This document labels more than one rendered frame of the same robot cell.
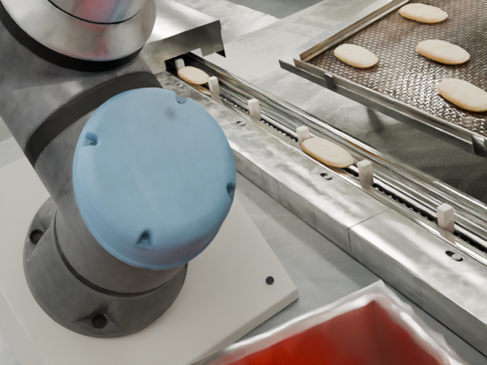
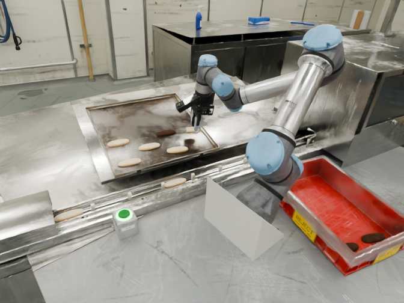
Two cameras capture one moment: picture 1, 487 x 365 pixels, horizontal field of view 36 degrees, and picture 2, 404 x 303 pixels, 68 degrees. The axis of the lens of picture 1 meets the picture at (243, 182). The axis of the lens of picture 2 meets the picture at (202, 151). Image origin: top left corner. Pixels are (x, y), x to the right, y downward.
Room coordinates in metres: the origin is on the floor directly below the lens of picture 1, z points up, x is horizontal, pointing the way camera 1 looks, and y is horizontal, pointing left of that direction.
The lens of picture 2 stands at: (0.90, 0.86, 1.66)
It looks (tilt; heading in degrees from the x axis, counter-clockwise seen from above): 33 degrees down; 261
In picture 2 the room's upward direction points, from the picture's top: 4 degrees clockwise
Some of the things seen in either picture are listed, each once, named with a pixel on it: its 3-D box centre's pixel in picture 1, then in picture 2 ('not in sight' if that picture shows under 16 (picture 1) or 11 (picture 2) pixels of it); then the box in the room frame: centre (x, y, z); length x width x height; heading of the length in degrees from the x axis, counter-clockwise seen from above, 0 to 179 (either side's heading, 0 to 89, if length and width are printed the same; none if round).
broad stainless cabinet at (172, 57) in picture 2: not in sight; (237, 65); (-0.07, -2.82, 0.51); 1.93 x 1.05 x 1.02; 22
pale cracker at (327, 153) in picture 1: (327, 150); (175, 181); (0.85, -0.11, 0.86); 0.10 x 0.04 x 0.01; 22
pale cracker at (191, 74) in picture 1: (193, 74); (68, 214); (1.24, 0.05, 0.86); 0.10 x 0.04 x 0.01; 22
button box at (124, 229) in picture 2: not in sight; (125, 225); (1.04, 0.10, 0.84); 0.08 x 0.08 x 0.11; 22
